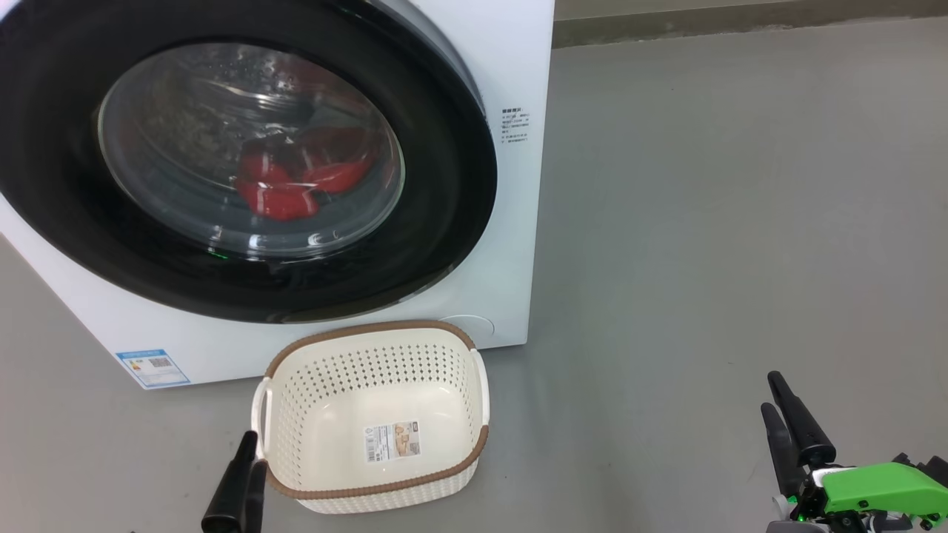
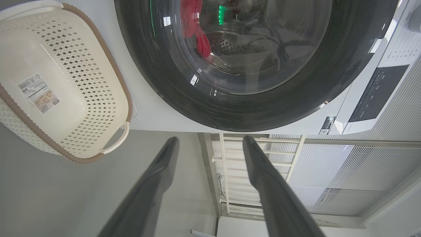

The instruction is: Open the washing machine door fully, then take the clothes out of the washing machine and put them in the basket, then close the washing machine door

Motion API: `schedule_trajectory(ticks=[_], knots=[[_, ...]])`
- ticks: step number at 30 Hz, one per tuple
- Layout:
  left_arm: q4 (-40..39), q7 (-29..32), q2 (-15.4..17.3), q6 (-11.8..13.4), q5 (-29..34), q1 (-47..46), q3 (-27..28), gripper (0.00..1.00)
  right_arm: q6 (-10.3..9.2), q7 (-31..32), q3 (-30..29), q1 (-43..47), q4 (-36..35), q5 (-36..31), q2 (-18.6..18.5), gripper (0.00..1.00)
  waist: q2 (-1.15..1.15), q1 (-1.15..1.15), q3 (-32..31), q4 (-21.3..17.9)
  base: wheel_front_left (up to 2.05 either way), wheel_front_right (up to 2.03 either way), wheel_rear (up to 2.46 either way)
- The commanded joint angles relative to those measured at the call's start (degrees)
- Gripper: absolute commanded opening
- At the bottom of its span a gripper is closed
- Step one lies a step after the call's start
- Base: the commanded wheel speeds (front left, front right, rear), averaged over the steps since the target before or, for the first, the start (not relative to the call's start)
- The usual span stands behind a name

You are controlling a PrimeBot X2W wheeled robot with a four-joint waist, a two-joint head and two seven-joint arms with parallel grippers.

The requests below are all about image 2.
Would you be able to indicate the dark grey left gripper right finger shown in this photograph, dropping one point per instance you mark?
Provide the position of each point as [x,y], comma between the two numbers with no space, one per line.
[276,204]

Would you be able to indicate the small black QR sticker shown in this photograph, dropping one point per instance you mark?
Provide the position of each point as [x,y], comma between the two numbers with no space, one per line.
[327,125]

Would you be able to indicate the white front-load washing machine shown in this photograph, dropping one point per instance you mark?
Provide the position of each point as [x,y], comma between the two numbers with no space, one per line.
[148,112]

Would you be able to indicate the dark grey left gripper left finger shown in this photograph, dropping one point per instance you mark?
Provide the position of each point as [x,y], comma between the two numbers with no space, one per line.
[148,197]

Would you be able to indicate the red and white garment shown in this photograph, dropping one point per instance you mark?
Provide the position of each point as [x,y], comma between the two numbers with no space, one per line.
[194,19]

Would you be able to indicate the cream perforated laundry basket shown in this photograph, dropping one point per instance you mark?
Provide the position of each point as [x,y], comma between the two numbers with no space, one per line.
[65,82]

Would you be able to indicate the white barcode label sticker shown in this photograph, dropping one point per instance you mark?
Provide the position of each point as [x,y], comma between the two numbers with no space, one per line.
[37,93]

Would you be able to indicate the round black glass washer door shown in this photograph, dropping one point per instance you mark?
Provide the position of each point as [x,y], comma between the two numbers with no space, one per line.
[164,82]

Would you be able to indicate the black washing machine control panel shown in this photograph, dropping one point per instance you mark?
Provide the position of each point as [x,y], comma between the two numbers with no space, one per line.
[378,93]

